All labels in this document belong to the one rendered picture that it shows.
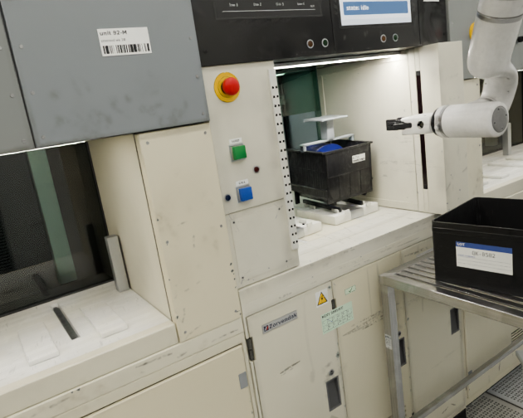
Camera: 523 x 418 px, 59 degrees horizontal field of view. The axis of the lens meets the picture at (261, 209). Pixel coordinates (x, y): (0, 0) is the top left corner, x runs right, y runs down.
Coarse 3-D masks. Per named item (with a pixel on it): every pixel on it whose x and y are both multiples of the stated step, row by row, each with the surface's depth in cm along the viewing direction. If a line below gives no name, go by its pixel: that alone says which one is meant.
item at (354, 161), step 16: (320, 128) 163; (304, 144) 157; (352, 144) 168; (368, 144) 161; (304, 160) 161; (320, 160) 153; (336, 160) 154; (352, 160) 158; (368, 160) 162; (304, 176) 163; (320, 176) 155; (336, 176) 155; (352, 176) 159; (368, 176) 164; (304, 192) 165; (320, 192) 157; (336, 192) 157; (352, 192) 161; (336, 208) 160
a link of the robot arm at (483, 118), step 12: (456, 108) 114; (468, 108) 111; (480, 108) 108; (492, 108) 106; (504, 108) 108; (444, 120) 116; (456, 120) 113; (468, 120) 110; (480, 120) 108; (492, 120) 106; (504, 120) 108; (444, 132) 117; (456, 132) 115; (468, 132) 112; (480, 132) 109; (492, 132) 107; (504, 132) 110
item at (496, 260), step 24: (456, 216) 134; (480, 216) 142; (504, 216) 136; (456, 240) 120; (480, 240) 115; (504, 240) 111; (456, 264) 122; (480, 264) 117; (504, 264) 112; (480, 288) 119; (504, 288) 114
